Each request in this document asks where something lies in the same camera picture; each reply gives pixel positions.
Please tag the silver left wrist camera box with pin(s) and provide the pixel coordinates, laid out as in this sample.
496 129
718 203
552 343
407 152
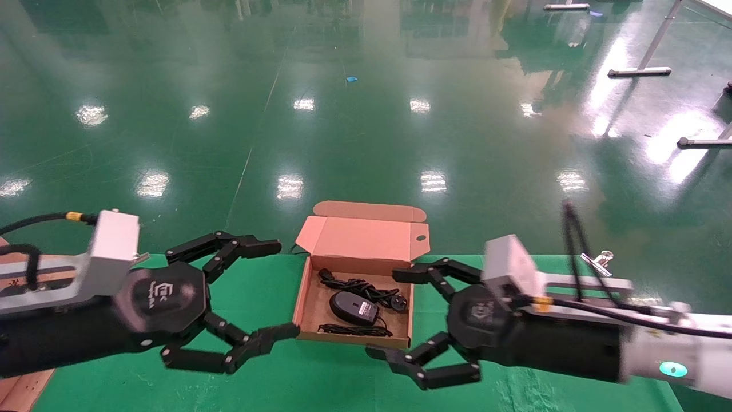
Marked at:
114 246

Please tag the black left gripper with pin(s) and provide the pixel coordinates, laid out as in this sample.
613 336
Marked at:
160 303

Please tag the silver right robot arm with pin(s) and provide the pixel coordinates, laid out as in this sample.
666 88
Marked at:
686 355

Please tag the green tablecloth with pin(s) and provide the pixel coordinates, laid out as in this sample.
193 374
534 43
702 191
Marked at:
320 383

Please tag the grey dark-tipped table foot bar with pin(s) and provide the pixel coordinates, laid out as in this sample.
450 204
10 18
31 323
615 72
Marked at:
703 142

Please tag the short grey table foot bar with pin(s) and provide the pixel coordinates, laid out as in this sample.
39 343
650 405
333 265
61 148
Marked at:
566 7

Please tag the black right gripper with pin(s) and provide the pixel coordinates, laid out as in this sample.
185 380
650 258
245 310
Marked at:
543 349

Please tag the white table top corner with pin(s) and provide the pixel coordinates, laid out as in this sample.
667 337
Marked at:
721 7

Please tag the brown cardboard sheet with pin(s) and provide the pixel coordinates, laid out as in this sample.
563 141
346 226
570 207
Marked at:
23 395

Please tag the grey table leg with foot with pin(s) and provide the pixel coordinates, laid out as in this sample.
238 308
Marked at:
640 72

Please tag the open brown cardboard box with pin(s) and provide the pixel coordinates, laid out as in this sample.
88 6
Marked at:
360 240

